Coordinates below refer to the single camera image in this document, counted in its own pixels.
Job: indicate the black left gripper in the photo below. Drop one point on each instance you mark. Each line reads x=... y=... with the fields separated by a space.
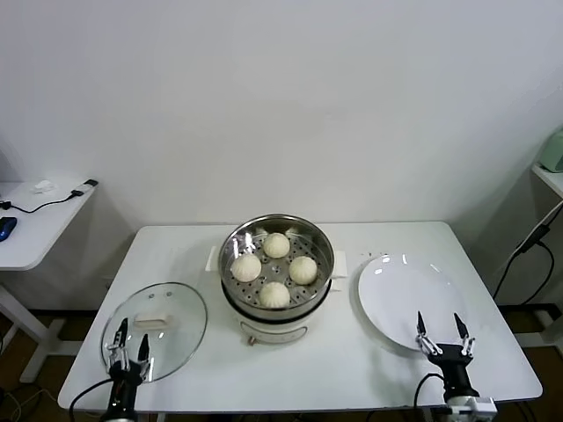
x=124 y=382

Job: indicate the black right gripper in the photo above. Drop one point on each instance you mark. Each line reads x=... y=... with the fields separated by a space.
x=455 y=365

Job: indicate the glass pot lid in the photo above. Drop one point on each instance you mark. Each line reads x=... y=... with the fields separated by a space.
x=184 y=307

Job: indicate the white steamed baozi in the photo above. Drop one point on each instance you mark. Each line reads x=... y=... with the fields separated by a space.
x=275 y=294
x=246 y=267
x=303 y=270
x=276 y=244

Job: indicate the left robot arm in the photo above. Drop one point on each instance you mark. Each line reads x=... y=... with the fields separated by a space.
x=119 y=416

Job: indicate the stainless steel steamer basket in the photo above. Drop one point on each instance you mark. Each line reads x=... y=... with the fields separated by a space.
x=325 y=259

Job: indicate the white round plate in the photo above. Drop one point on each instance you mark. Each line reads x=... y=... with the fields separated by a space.
x=409 y=290

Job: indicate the cream electric cooker pot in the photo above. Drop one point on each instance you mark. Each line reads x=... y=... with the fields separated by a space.
x=272 y=327

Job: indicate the white side desk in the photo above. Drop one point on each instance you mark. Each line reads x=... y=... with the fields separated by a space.
x=44 y=228

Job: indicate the blue computer mouse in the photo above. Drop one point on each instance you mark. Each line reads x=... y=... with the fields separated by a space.
x=8 y=227

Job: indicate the small white desk object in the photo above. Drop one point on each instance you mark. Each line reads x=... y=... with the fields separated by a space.
x=45 y=186

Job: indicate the pale green appliance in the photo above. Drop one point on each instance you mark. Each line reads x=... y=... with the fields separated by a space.
x=553 y=151

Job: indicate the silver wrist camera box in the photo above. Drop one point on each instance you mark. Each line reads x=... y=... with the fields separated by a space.
x=484 y=406

